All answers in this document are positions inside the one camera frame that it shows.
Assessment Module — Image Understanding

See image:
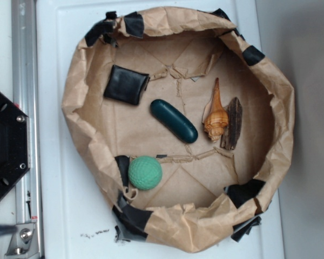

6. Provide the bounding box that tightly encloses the light green dimpled ball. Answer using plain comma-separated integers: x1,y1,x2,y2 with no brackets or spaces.
128,156,163,190

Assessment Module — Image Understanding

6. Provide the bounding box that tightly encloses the dark green capsule object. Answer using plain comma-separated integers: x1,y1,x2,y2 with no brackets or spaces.
150,99,198,144

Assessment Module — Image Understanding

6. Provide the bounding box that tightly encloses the brown paper bag tray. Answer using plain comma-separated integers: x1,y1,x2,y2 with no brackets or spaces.
62,6,295,253

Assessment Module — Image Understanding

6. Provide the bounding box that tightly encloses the orange spiral seashell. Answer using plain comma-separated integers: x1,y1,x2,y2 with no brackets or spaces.
203,78,229,142

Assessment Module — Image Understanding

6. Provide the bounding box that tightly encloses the black square pouch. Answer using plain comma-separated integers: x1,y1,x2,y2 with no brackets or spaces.
103,65,150,105

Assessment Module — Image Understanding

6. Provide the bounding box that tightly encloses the dark wood bark piece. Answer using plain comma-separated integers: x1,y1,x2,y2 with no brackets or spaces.
220,97,242,151

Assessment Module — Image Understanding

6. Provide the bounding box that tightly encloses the white plastic tray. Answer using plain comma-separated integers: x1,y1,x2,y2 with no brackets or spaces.
36,1,284,258

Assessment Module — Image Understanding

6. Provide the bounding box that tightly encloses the aluminium extrusion rail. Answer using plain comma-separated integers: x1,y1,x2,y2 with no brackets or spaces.
11,1,44,258

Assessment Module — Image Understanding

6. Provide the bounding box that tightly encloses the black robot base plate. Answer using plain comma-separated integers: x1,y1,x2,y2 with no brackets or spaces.
0,92,30,201

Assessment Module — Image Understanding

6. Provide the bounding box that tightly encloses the metal corner bracket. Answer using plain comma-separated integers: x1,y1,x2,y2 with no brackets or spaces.
4,223,39,258

